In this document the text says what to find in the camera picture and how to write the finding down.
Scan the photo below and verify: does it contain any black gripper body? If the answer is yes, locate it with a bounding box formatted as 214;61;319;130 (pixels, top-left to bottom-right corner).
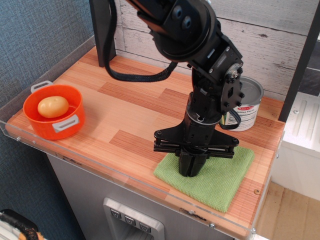
153;118;239;159

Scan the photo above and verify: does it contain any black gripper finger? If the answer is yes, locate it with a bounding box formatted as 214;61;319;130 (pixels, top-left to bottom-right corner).
178;150;193;177
189;153;208;177

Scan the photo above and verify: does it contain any green cloth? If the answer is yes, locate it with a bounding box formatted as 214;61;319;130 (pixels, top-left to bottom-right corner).
153;146;255;213

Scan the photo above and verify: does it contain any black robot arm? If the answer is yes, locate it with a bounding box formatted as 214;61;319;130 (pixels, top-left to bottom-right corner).
131;0;245;177

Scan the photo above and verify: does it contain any toy corn can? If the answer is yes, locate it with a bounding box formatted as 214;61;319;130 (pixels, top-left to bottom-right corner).
231;76;264;132

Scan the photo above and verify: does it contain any silver dispenser panel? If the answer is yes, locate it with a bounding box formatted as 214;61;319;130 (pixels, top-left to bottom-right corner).
103;197;165;240

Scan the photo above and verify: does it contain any clear acrylic table guard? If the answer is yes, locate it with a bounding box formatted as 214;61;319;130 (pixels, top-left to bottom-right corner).
0;117;284;240

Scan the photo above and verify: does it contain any grey toy fridge cabinet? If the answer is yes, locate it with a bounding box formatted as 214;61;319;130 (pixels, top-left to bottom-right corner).
48;155;232;240

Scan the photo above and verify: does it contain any white toy sink unit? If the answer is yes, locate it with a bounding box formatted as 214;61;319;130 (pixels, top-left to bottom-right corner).
271;92;320;200

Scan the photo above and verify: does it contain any orange toy pot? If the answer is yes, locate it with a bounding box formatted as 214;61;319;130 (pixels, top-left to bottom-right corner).
23;80;86;140

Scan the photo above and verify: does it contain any yellow toy potato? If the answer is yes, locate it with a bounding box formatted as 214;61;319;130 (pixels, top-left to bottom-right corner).
37;96;69;118

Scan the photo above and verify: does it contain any orange object bottom left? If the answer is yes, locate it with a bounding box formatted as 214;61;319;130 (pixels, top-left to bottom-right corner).
18;231;45;240

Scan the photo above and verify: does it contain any dark right vertical post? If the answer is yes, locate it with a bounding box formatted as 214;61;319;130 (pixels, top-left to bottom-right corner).
278;3;320;123

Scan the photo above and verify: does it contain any black braided cable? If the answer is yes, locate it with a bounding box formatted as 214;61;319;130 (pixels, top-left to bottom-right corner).
102;0;241;131

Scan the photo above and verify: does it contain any dark grey vertical post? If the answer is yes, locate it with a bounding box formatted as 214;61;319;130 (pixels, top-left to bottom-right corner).
89;0;111;67

